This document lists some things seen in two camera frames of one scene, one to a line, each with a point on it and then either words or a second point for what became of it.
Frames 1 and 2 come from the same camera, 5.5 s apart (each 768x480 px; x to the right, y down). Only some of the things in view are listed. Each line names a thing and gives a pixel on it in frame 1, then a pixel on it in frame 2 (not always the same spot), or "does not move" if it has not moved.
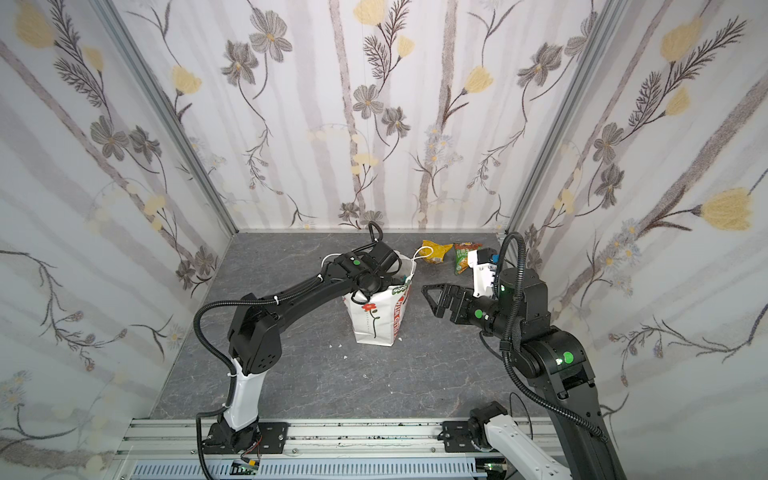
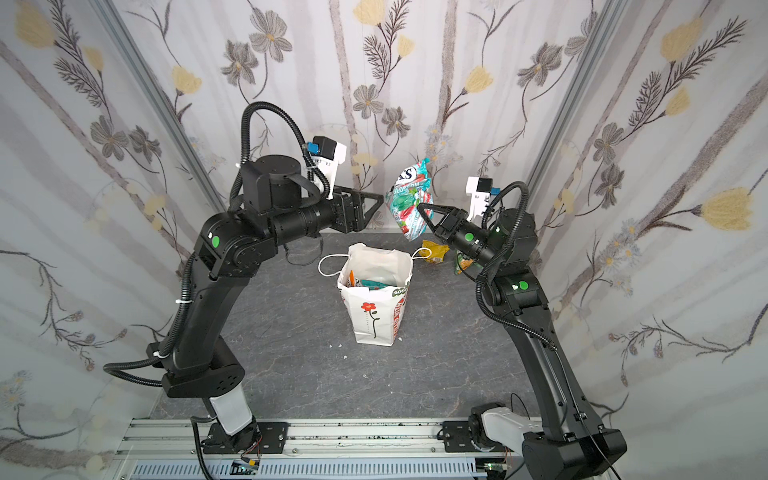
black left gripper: (390, 276) → (346, 209)
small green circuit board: (240, 467) does not move
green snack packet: (461, 254) does not move
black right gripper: (454, 303) → (451, 223)
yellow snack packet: (433, 253) does not move
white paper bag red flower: (377, 320) does not move
